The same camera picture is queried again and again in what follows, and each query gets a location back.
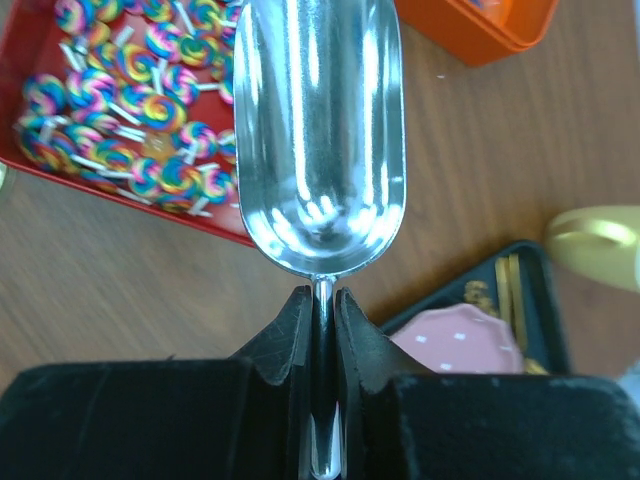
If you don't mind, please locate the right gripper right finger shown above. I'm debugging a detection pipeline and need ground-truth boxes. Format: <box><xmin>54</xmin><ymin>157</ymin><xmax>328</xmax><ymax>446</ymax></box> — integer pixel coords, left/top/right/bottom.
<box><xmin>335</xmin><ymin>288</ymin><xmax>431</xmax><ymax>479</ymax></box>

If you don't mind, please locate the metal scoop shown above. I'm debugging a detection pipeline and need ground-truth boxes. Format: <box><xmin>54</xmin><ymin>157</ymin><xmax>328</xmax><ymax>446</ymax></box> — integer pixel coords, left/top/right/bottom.
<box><xmin>233</xmin><ymin>1</ymin><xmax>407</xmax><ymax>479</ymax></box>

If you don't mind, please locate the red lollipop tin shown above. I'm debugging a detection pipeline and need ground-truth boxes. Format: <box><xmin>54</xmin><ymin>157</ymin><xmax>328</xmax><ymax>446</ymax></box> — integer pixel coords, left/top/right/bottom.
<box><xmin>1</xmin><ymin>1</ymin><xmax>249</xmax><ymax>244</ymax></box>

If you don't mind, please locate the pink dotted plate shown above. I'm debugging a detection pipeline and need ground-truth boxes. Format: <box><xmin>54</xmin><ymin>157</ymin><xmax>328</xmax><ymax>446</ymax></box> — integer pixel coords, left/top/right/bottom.
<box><xmin>391</xmin><ymin>303</ymin><xmax>524</xmax><ymax>374</ymax></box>

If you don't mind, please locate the yellow mug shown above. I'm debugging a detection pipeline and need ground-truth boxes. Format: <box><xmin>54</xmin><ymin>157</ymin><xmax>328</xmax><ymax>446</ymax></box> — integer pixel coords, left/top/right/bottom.
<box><xmin>544</xmin><ymin>205</ymin><xmax>639</xmax><ymax>292</ymax></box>

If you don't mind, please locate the black tray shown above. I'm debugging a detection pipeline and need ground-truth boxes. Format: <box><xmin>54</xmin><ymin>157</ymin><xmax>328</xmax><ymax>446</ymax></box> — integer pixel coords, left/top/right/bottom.
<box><xmin>380</xmin><ymin>240</ymin><xmax>572</xmax><ymax>375</ymax></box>

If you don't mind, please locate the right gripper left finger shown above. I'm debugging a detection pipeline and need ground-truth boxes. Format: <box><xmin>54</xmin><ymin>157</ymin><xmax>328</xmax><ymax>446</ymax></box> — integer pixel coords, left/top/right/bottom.
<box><xmin>227</xmin><ymin>286</ymin><xmax>312</xmax><ymax>479</ymax></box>

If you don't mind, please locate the gold fork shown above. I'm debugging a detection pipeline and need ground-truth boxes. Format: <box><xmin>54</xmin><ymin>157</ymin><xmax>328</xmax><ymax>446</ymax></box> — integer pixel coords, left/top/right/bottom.
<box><xmin>523</xmin><ymin>354</ymin><xmax>549</xmax><ymax>375</ymax></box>

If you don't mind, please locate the orange candy tin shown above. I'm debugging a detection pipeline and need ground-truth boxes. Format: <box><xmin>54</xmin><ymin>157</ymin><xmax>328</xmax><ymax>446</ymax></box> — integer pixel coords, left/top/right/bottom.
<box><xmin>395</xmin><ymin>0</ymin><xmax>558</xmax><ymax>67</ymax></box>

